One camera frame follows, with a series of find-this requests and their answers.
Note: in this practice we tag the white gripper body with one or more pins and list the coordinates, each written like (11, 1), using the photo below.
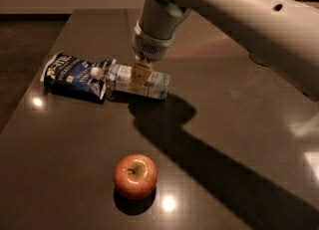
(150, 46)

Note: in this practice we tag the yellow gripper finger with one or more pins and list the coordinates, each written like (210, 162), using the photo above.
(140, 73)

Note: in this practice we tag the blue plastic water bottle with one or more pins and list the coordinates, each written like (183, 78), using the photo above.
(117, 78)

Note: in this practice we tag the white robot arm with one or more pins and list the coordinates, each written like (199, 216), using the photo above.
(282, 35)

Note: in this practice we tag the blue chip bag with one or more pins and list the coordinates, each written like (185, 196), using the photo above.
(75, 76)

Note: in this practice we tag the red apple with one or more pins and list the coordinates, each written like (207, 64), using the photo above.
(136, 177)

